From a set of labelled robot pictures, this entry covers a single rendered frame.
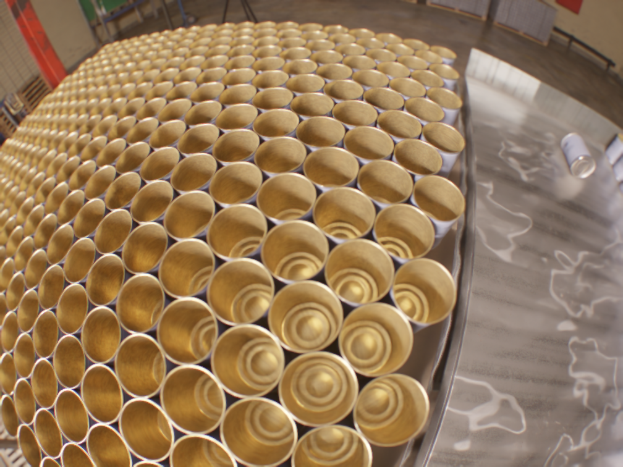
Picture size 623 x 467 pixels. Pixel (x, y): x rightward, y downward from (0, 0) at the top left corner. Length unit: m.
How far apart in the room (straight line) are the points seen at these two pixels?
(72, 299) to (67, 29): 9.54
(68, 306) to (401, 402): 0.45
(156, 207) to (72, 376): 0.28
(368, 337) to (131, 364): 0.28
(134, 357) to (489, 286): 0.47
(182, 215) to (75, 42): 9.57
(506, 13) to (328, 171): 7.17
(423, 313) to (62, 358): 0.48
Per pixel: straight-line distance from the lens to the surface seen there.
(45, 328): 0.48
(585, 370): 0.54
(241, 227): 0.36
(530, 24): 7.60
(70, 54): 9.75
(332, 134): 0.43
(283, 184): 0.35
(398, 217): 0.34
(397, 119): 0.46
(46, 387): 0.48
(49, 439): 0.49
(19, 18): 1.63
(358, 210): 0.34
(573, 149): 0.73
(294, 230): 0.31
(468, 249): 0.46
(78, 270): 0.47
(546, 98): 0.90
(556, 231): 0.57
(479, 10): 7.34
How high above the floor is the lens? 1.42
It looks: 60 degrees down
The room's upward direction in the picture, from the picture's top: 8 degrees counter-clockwise
